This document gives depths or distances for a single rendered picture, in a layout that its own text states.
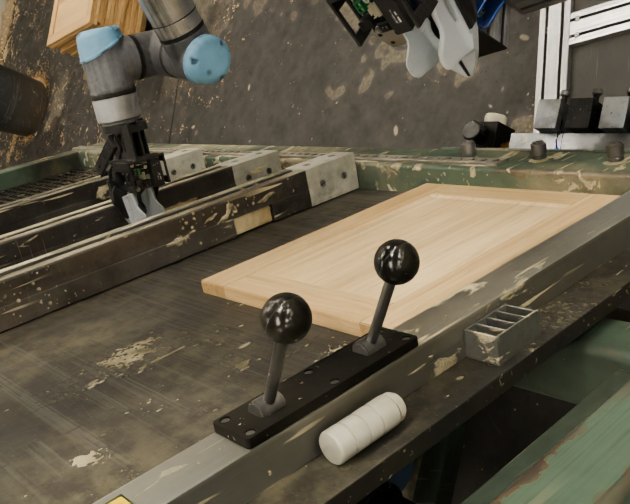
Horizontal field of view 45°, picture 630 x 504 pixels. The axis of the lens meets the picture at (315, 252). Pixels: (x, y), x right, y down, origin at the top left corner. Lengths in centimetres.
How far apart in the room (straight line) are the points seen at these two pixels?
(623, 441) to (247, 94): 306
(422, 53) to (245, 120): 272
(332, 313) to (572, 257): 28
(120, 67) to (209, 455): 83
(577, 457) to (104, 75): 99
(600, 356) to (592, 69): 134
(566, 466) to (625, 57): 163
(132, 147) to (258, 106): 211
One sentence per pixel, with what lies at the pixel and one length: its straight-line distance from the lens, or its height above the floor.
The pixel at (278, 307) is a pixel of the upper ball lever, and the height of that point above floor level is 156.
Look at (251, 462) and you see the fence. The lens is 61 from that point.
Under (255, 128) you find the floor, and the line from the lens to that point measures 336.
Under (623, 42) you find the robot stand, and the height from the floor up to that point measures 21.
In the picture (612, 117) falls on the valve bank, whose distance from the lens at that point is 137.
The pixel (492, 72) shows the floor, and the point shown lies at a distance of 255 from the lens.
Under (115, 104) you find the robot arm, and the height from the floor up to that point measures 136.
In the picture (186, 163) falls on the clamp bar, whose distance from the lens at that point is 187.
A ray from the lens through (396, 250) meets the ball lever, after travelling 62.
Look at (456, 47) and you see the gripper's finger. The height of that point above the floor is 140.
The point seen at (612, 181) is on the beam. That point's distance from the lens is 117.
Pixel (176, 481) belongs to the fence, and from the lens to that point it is 60.
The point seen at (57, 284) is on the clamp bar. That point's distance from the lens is 117.
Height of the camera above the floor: 191
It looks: 42 degrees down
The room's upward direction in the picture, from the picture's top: 75 degrees counter-clockwise
